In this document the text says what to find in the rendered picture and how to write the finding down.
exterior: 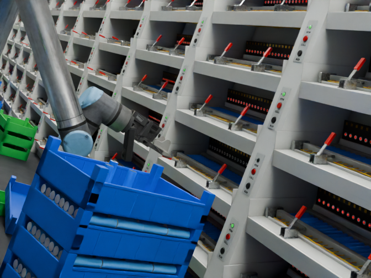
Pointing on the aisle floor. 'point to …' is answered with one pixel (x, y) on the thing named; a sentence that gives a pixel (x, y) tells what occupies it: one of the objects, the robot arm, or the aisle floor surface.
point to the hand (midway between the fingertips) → (165, 155)
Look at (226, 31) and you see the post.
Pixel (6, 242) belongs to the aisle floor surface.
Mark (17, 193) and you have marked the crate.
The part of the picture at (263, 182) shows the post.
